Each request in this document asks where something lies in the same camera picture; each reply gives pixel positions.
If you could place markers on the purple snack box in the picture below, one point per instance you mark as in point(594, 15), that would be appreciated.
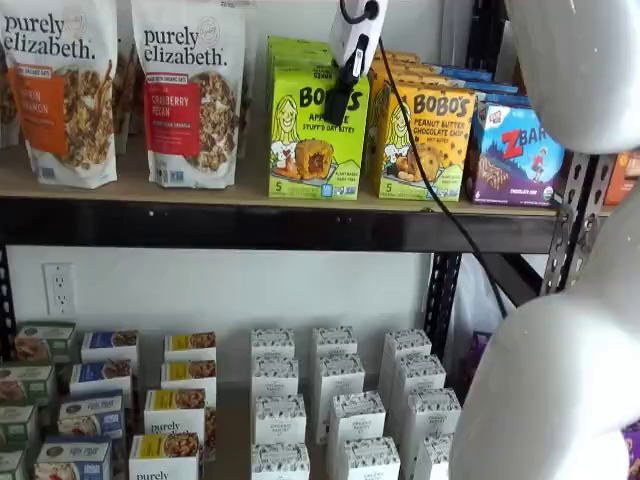
point(479, 350)
point(632, 440)

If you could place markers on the yellow-label purely elizabeth box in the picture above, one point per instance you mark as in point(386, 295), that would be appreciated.
point(175, 415)
point(189, 372)
point(165, 455)
point(190, 344)

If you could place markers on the green Bobo's apple pie box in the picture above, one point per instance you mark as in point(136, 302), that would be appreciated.
point(295, 41)
point(310, 170)
point(295, 61)
point(295, 50)

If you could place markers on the blue-label oatmeal box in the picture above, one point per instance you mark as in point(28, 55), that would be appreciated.
point(100, 375)
point(92, 415)
point(110, 345)
point(72, 457)

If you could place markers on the white patterned pantry box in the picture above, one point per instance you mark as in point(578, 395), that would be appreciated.
point(407, 345)
point(335, 341)
point(431, 412)
point(419, 375)
point(371, 460)
point(340, 375)
point(272, 342)
point(431, 457)
point(280, 462)
point(275, 375)
point(356, 417)
point(280, 420)

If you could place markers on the green-label oatmeal box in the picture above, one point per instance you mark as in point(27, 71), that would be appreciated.
point(17, 425)
point(45, 340)
point(11, 465)
point(27, 382)

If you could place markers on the blue purple Zbar box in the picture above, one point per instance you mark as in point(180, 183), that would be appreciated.
point(487, 85)
point(460, 71)
point(510, 170)
point(502, 99)

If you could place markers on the orange-label purely elizabeth granola bag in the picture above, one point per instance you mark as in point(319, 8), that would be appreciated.
point(60, 100)

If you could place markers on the granola bag with clear window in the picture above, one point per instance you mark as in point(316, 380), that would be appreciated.
point(6, 105)
point(127, 75)

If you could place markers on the yellow Bobo's peanut butter box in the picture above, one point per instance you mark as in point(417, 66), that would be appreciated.
point(402, 56)
point(412, 68)
point(440, 160)
point(425, 80)

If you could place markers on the wooden shelf board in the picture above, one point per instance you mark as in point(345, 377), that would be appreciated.
point(250, 185)

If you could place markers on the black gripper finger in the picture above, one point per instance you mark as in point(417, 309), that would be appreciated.
point(340, 100)

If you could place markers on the red-label purely elizabeth granola bag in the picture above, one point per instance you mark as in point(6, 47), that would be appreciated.
point(190, 100)

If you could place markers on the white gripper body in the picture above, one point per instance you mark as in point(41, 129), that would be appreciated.
point(357, 30)

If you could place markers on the orange cardboard snack box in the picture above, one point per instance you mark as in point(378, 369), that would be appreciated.
point(625, 180)

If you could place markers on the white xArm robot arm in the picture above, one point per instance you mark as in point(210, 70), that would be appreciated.
point(550, 375)

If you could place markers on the white wall power outlet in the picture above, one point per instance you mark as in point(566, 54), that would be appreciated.
point(59, 289)

